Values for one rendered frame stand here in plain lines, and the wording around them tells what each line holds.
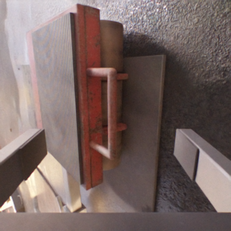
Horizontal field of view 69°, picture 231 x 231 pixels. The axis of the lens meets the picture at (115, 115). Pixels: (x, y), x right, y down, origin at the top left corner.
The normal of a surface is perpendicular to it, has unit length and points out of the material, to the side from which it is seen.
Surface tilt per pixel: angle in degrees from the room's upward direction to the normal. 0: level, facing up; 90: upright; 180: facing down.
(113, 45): 82
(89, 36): 90
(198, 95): 0
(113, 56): 87
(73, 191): 90
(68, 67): 0
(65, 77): 0
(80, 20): 90
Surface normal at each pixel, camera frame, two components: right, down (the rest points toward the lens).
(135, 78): -0.76, 0.18
